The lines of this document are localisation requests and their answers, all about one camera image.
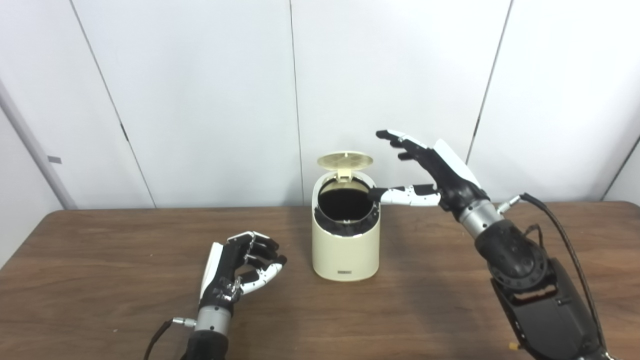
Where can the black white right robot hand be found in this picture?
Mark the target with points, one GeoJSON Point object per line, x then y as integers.
{"type": "Point", "coordinates": [450, 175]}

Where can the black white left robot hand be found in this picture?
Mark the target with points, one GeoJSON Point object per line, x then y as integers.
{"type": "Point", "coordinates": [222, 270]}

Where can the cream round bin lid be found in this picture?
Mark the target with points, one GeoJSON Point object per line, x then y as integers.
{"type": "Point", "coordinates": [345, 160]}

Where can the cream-colored round bin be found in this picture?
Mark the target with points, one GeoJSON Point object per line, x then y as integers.
{"type": "Point", "coordinates": [345, 255]}

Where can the black bin liner bag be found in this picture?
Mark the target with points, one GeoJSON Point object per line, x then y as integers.
{"type": "Point", "coordinates": [345, 202]}

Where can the black wall panel hinge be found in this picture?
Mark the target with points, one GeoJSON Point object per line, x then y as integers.
{"type": "Point", "coordinates": [124, 132]}

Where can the small grey wall tag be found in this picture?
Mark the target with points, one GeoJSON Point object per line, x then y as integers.
{"type": "Point", "coordinates": [54, 160]}

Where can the grey wall corner post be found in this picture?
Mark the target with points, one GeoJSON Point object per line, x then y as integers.
{"type": "Point", "coordinates": [35, 150]}

